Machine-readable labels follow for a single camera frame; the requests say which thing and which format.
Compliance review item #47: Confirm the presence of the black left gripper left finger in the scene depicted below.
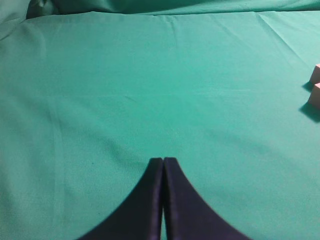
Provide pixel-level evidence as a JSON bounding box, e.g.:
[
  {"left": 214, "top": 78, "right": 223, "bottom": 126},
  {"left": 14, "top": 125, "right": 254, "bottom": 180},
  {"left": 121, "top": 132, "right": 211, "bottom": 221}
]
[{"left": 80, "top": 158, "right": 163, "bottom": 240}]

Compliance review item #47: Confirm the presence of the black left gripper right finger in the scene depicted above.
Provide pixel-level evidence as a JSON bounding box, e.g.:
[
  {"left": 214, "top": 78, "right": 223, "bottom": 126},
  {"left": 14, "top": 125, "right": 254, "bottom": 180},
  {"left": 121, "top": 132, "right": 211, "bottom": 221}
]
[{"left": 162, "top": 157, "right": 249, "bottom": 240}]

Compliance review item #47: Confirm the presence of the green cloth backdrop and cover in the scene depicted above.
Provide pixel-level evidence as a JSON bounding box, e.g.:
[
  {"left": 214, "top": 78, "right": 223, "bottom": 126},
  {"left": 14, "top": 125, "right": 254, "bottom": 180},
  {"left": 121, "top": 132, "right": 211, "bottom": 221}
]
[{"left": 0, "top": 0, "right": 320, "bottom": 240}]

